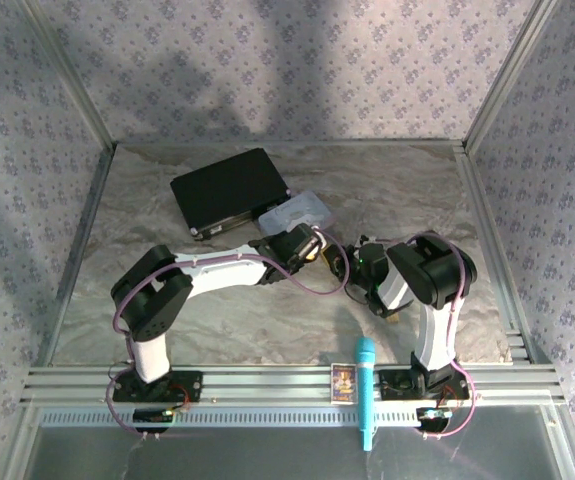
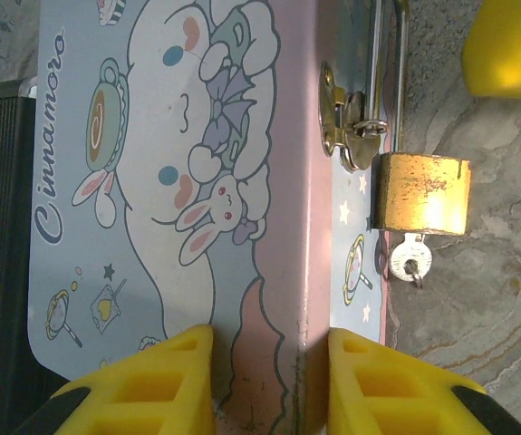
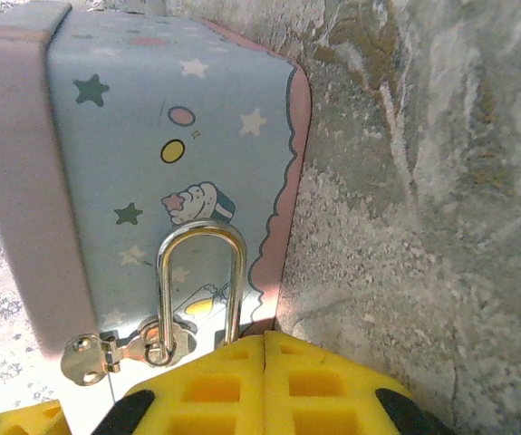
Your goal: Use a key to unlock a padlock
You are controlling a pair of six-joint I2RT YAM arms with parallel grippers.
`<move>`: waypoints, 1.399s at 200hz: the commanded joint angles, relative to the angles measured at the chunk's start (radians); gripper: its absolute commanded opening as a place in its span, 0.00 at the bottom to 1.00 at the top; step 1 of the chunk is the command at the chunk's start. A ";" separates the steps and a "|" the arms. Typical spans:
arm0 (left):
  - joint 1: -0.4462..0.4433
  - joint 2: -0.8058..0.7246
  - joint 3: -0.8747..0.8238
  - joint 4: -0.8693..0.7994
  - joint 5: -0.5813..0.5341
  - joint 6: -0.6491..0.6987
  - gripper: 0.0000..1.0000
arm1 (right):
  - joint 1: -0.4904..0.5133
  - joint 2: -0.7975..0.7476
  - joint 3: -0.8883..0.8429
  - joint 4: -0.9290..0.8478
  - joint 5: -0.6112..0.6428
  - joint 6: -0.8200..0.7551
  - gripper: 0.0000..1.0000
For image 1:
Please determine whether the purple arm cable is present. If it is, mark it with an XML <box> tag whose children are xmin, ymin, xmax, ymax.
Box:
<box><xmin>105</xmin><ymin>227</ymin><xmax>352</xmax><ymax>442</ymax></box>
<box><xmin>360</xmin><ymin>234</ymin><xmax>479</xmax><ymax>442</ymax></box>

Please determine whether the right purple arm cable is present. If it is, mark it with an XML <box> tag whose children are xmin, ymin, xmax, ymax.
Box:
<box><xmin>360</xmin><ymin>234</ymin><xmax>479</xmax><ymax>442</ymax></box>

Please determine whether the aluminium side rail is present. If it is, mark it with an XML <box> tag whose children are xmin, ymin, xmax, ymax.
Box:
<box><xmin>39</xmin><ymin>143</ymin><xmax>118</xmax><ymax>369</ymax></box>
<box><xmin>454</xmin><ymin>143</ymin><xmax>536</xmax><ymax>366</ymax></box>

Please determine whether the perforated metal cable duct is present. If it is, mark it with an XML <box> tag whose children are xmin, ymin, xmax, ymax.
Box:
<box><xmin>36</xmin><ymin>404</ymin><xmax>552</xmax><ymax>429</ymax></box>

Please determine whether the black hard case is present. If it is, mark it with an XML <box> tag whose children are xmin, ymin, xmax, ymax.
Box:
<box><xmin>169</xmin><ymin>147</ymin><xmax>291</xmax><ymax>242</ymax></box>

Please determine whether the small black electronics board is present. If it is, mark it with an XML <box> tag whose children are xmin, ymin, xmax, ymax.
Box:
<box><xmin>416</xmin><ymin>407</ymin><xmax>453</xmax><ymax>432</ymax></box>
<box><xmin>133</xmin><ymin>407</ymin><xmax>176</xmax><ymax>434</ymax></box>

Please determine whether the aluminium corner post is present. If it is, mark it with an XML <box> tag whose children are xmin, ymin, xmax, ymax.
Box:
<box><xmin>464</xmin><ymin>0</ymin><xmax>566</xmax><ymax>151</ymax></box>
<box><xmin>19</xmin><ymin>0</ymin><xmax>119</xmax><ymax>147</ymax></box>

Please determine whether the small picture card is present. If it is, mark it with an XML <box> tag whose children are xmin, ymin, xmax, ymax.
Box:
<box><xmin>330</xmin><ymin>364</ymin><xmax>358</xmax><ymax>405</ymax></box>

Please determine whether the aluminium front rail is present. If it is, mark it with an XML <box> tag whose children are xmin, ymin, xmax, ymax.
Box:
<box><xmin>19</xmin><ymin>366</ymin><xmax>566</xmax><ymax>404</ymax></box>

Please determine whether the grey metal panel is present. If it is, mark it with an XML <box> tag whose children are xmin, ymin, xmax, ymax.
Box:
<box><xmin>21</xmin><ymin>424</ymin><xmax>575</xmax><ymax>480</ymax></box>

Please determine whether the blue toy microphone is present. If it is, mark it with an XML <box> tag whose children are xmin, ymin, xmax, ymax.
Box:
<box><xmin>355</xmin><ymin>337</ymin><xmax>377</xmax><ymax>452</ymax></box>

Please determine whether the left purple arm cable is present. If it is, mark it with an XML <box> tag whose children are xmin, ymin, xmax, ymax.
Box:
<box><xmin>105</xmin><ymin>227</ymin><xmax>352</xmax><ymax>442</ymax></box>

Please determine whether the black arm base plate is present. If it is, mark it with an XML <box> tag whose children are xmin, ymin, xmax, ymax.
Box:
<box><xmin>379</xmin><ymin>368</ymin><xmax>471</xmax><ymax>402</ymax></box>
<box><xmin>111</xmin><ymin>369</ymin><xmax>204</xmax><ymax>404</ymax></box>

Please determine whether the pale blue tin box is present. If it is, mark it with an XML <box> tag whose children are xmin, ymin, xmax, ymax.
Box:
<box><xmin>257</xmin><ymin>189</ymin><xmax>339</xmax><ymax>237</ymax></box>

